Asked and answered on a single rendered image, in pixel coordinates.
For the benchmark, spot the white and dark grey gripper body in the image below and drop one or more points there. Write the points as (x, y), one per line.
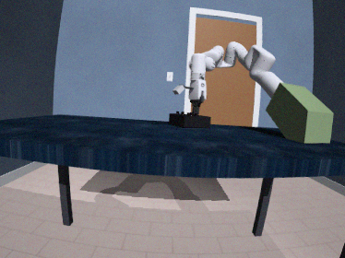
(198, 85)

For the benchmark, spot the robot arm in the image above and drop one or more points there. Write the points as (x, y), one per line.
(258, 66)

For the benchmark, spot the black lighting desk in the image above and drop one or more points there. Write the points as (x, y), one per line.
(189, 120)

